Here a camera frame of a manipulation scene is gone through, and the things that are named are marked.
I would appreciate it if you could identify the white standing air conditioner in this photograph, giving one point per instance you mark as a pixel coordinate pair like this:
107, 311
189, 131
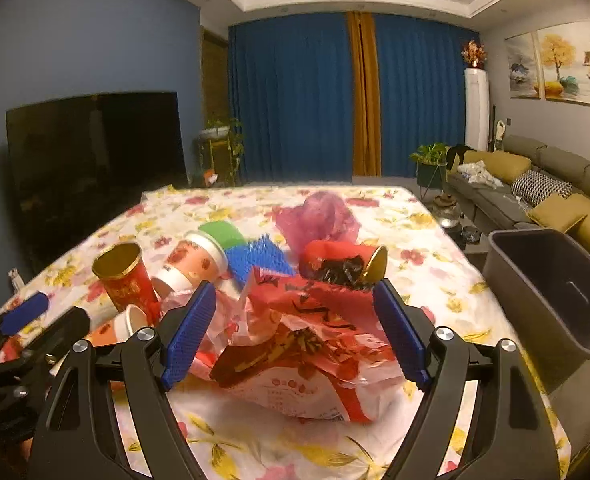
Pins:
477, 109

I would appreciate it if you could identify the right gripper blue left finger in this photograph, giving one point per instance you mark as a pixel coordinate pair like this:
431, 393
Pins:
182, 329

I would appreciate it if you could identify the black plastic bag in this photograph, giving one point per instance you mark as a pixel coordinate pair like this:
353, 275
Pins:
346, 272

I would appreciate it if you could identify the grey sectional sofa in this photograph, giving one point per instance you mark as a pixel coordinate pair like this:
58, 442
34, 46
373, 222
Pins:
500, 209

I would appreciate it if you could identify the mustard cushion far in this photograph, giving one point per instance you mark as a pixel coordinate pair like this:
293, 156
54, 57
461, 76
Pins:
505, 166

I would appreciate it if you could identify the black television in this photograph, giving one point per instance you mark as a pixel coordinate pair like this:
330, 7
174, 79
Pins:
79, 162

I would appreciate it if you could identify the patterned pillow far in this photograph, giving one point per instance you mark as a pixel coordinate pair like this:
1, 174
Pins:
534, 187

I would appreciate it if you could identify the red flower decoration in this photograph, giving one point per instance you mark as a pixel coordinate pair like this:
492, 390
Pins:
474, 55

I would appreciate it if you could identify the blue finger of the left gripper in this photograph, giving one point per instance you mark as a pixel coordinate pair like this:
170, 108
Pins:
15, 320

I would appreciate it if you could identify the blue foam net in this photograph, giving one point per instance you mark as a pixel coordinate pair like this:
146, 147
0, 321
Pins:
261, 253

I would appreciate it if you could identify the plant on wooden stand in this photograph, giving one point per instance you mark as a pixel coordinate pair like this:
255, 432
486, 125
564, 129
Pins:
220, 149

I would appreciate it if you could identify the mustard cushion small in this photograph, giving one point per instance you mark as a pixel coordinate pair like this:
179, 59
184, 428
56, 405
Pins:
557, 213

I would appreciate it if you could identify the left landscape painting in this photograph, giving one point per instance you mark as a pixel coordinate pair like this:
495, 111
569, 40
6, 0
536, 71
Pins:
523, 67

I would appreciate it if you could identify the orange curtain strip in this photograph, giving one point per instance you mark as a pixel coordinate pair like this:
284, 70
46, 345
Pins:
367, 116

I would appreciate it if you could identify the floral tablecloth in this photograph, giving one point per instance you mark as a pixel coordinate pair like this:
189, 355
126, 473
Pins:
233, 439

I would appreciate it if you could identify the red white plastic bag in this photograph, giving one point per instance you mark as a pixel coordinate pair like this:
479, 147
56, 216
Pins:
300, 347

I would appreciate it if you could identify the blue curtain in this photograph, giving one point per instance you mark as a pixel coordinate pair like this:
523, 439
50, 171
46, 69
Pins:
291, 87

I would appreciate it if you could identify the white cloth on sofa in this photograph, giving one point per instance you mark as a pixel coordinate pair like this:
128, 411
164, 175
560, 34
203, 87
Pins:
477, 173

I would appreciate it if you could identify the potted green plant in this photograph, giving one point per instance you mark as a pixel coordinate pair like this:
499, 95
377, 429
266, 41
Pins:
431, 167

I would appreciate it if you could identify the glass teapot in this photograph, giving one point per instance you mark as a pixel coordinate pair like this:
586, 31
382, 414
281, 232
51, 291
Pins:
447, 212

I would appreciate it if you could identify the sailboat tree painting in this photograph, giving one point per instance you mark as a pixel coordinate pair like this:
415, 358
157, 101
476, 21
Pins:
564, 56

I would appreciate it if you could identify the purple pink plastic bag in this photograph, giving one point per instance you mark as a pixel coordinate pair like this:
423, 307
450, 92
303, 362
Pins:
322, 216

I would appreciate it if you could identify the red gold paper cup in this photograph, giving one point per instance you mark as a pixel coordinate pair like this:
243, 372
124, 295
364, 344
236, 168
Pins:
122, 272

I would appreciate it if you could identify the white orange paper cup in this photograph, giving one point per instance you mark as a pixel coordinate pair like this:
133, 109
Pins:
198, 257

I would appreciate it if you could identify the dark grey trash bin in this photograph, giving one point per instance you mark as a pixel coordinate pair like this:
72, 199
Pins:
541, 277

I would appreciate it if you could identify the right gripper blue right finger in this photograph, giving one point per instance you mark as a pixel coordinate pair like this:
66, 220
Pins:
408, 331

